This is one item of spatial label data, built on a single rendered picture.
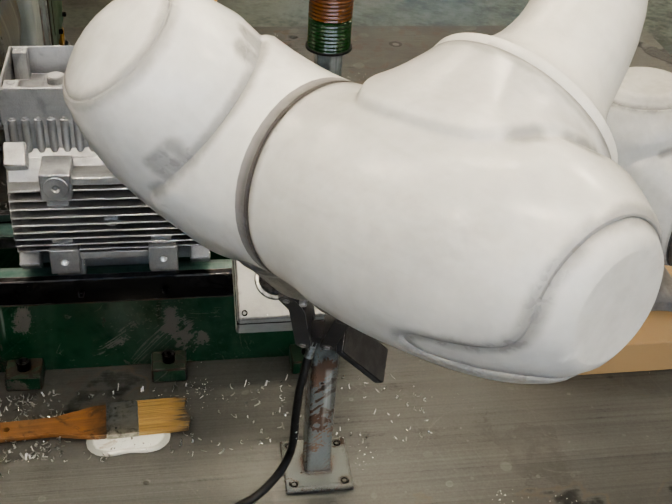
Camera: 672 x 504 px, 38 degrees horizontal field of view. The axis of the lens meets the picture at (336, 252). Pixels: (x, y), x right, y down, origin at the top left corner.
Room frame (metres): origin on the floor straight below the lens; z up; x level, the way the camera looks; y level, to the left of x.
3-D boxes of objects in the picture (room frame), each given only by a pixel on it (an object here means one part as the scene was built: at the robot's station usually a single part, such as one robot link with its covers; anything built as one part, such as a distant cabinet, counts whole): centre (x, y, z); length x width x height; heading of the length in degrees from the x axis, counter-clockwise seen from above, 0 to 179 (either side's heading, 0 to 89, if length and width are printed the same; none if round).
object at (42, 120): (0.90, 0.29, 1.11); 0.12 x 0.11 x 0.07; 101
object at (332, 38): (1.25, 0.03, 1.05); 0.06 x 0.06 x 0.04
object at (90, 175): (0.91, 0.25, 1.02); 0.20 x 0.19 x 0.19; 101
